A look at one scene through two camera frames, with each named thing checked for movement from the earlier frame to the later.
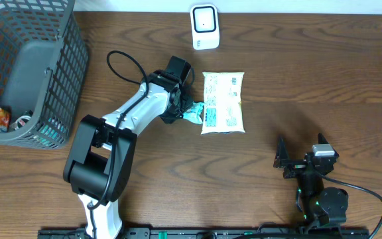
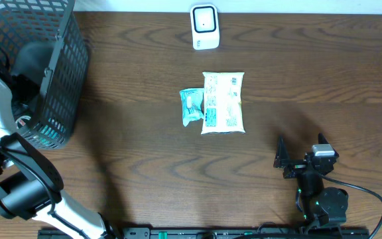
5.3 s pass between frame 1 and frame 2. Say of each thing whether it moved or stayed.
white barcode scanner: stayed
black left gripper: moved
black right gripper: stayed
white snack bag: stayed
